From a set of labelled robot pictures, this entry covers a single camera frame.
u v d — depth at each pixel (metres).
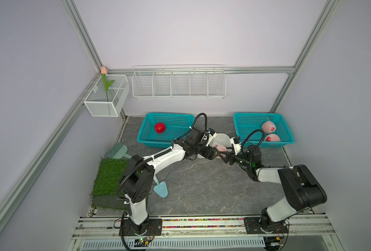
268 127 1.04
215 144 0.85
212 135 0.78
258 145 0.67
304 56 0.86
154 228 0.74
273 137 0.97
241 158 0.79
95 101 0.76
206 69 0.94
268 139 1.00
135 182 0.47
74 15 0.71
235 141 0.80
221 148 0.85
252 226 0.74
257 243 0.71
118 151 1.01
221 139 1.04
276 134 1.05
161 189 0.86
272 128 1.04
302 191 0.45
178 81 0.98
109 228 0.75
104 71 0.89
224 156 0.82
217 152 0.81
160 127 1.06
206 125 0.76
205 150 0.77
